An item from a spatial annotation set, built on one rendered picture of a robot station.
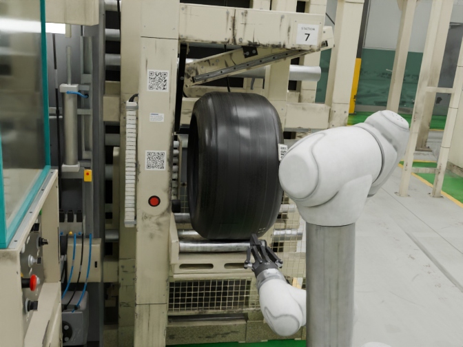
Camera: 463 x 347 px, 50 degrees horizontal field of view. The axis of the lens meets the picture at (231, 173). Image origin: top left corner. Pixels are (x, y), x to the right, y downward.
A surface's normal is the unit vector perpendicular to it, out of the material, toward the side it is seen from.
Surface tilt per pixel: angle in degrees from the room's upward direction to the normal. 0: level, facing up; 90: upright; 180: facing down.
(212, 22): 90
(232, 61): 90
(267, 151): 64
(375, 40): 90
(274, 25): 90
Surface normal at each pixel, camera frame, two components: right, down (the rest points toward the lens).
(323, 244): -0.47, 0.22
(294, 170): -0.74, 0.07
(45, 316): 0.07, -0.96
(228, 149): 0.19, -0.18
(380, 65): 0.11, 0.29
